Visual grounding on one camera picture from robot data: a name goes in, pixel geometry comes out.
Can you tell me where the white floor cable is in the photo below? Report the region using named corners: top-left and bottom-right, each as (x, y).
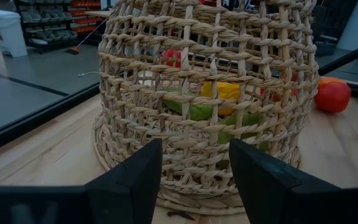
top-left (77, 71), bottom-right (101, 78)

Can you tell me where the yellow bell pepper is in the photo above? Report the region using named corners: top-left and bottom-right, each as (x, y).
top-left (200, 81), bottom-right (241, 118)

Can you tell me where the orange broom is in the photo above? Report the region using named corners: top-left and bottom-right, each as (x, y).
top-left (65, 17), bottom-right (109, 55)

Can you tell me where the orange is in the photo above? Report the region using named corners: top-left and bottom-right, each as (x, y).
top-left (318, 76), bottom-right (348, 85)

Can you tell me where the dark red apple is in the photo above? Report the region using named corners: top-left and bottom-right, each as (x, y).
top-left (259, 72), bottom-right (298, 103)

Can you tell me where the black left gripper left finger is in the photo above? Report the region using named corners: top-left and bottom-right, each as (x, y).
top-left (0, 138), bottom-right (163, 224)

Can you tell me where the black parts bin shelf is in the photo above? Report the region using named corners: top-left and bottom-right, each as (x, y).
top-left (13, 0), bottom-right (103, 54)

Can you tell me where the light green fruit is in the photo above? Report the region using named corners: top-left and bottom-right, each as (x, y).
top-left (162, 88), bottom-right (214, 122)

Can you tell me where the white trash bin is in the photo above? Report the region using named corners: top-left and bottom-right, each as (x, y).
top-left (0, 9), bottom-right (28, 58)

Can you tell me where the woven straw basket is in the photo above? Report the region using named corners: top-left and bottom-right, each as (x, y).
top-left (91, 0), bottom-right (319, 216)

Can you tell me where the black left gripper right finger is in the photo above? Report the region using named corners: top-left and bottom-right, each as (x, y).
top-left (229, 138), bottom-right (358, 224)

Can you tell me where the green pear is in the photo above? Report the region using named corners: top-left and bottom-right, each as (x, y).
top-left (218, 110), bottom-right (272, 170)

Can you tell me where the dark background furniture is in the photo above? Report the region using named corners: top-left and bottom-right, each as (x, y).
top-left (310, 0), bottom-right (358, 57)

